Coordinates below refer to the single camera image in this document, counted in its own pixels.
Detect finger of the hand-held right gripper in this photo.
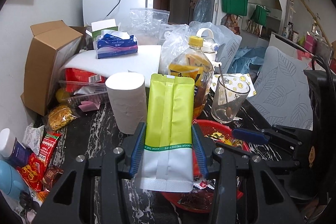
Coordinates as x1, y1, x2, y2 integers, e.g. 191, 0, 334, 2
231, 125, 302, 147

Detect small grey leaf cushion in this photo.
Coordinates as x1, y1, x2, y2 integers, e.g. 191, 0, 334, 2
218, 26, 242, 73

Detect metal spoon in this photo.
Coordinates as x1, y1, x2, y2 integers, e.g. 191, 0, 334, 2
219, 67, 234, 119

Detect iced tea bottle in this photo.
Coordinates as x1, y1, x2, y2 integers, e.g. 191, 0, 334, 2
168, 35, 214, 119

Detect white handled water bottle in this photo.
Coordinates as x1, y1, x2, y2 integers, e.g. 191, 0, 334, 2
196, 28, 222, 68

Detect yellow corn snack bag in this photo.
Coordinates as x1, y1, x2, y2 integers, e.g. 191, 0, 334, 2
43, 104, 79, 132

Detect brown cardboard box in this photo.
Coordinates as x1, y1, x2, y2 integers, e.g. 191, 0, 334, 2
20, 20, 84, 117

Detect blue round humidifier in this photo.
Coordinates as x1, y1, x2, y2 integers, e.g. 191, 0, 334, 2
0, 160, 29, 199

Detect blue hanging plastic bag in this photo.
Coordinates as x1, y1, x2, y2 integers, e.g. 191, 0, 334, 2
193, 0, 213, 22

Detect long red strip packet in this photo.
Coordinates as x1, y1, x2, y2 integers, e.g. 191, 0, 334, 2
37, 132, 61, 174

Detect yellow lemon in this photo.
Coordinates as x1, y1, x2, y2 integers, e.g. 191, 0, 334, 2
55, 88, 70, 104

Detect clear plastic container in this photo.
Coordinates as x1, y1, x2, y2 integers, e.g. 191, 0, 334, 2
58, 68, 109, 109

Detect lime green pouch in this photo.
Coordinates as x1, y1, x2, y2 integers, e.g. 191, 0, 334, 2
134, 73, 195, 193

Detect blue cloth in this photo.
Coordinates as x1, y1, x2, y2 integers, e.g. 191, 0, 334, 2
227, 47, 268, 75

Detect clear drinking glass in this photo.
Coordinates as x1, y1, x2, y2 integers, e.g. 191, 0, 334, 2
211, 74, 250, 124

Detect white plastic bag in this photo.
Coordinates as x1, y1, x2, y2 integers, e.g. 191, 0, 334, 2
160, 21, 229, 75

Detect small green tote bag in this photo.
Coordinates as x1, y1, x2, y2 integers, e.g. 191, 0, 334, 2
252, 5, 271, 28

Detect white crumpled packet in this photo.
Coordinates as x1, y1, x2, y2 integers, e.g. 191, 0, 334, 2
22, 124, 45, 156

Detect white fridge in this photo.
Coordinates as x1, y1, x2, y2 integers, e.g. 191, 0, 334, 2
82, 0, 155, 28

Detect pink paper piece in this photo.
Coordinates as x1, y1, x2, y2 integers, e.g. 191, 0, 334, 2
79, 101, 101, 112

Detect dark blue white-lid jar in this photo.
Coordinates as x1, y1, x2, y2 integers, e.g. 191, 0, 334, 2
0, 128, 32, 168

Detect white foam board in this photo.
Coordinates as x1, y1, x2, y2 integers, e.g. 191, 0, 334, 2
62, 44, 162, 76

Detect black hair clip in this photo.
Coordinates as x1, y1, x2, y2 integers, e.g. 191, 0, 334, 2
18, 191, 40, 214

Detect clear zip bag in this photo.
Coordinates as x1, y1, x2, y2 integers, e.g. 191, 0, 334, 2
129, 7, 171, 46

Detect smiley print paper bag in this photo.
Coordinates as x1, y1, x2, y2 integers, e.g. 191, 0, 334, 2
213, 72, 256, 97

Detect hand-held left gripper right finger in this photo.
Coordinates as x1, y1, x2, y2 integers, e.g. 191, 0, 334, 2
191, 124, 305, 224

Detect red plastic basket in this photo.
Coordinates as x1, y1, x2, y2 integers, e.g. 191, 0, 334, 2
160, 119, 251, 214

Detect blue tissue pack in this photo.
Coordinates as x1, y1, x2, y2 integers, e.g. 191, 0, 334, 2
95, 29, 139, 60

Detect pink gift boxes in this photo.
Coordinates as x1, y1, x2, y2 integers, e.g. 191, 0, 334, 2
304, 32, 319, 52

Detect white green small carton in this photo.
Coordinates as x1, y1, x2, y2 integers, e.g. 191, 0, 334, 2
91, 19, 119, 50

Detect large grey leaf cushion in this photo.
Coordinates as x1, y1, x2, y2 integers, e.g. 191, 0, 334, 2
247, 46, 314, 130

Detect orange brown small packet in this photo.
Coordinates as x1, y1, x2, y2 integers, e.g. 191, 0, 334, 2
35, 189, 50, 203

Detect cartoon print bag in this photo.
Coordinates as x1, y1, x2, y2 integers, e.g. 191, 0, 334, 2
220, 14, 240, 35

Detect white toilet paper roll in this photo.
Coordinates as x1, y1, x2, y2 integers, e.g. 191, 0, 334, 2
105, 72, 147, 135

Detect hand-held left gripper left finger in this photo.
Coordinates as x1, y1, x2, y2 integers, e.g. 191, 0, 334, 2
33, 122, 147, 224

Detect dark brown small packet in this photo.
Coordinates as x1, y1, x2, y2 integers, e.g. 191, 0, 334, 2
42, 165, 65, 191

